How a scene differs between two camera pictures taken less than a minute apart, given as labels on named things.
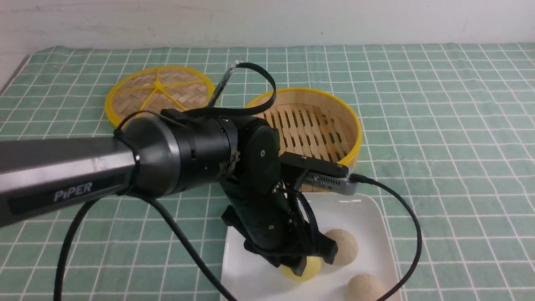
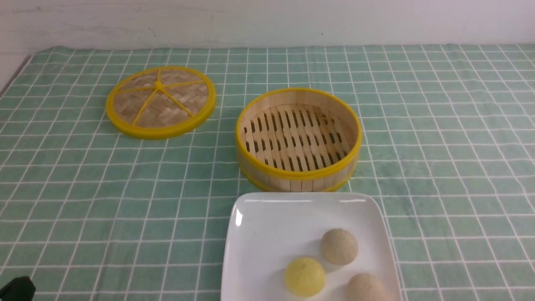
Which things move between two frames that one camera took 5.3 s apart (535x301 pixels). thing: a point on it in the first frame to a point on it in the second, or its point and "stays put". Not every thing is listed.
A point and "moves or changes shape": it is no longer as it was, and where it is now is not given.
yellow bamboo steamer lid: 157,89 stays put
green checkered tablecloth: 449,127 stays put
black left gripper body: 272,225 to 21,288
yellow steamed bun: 312,267 moves or changes shape
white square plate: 250,278 stays put
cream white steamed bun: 365,287 stays put
